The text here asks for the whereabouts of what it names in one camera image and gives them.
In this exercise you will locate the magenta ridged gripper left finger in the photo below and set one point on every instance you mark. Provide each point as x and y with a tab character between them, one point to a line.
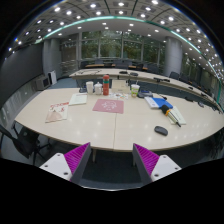
71	165

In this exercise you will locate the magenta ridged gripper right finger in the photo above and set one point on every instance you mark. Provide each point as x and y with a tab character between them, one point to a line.
151	166

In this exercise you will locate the dark grey computer mouse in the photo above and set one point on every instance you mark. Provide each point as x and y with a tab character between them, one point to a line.
161	130

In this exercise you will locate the pink mouse pad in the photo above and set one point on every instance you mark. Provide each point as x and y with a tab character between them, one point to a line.
107	105

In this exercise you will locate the white computer tower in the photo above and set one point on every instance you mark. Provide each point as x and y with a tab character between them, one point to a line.
52	77

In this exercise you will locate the black office chair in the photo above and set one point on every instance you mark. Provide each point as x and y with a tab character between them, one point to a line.
26	141

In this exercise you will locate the red white pamphlet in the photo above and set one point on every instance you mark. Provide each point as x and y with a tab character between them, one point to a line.
57	112

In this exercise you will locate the yellow black folded umbrella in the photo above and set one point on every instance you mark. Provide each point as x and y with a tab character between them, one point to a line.
167	112

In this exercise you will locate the white notebook under umbrella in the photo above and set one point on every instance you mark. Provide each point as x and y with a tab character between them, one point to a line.
178	115

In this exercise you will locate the white paper booklet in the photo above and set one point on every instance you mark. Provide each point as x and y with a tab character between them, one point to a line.
77	99

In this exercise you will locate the dark pouch on table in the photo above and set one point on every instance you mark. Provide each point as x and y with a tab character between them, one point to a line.
144	93

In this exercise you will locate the green white drink cup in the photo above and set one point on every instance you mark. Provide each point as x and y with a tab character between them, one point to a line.
134	90

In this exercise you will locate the white lidded jar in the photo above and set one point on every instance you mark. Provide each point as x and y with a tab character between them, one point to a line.
98	88

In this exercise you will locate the white paper cup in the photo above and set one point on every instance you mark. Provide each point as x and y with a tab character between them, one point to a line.
89	86

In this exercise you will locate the long rear conference table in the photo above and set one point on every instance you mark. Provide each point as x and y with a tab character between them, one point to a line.
140	76

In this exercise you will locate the beige paper box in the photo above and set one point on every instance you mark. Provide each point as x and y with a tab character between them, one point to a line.
120	86

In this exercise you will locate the red orange tall bottle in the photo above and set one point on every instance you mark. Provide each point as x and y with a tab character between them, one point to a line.
106	85

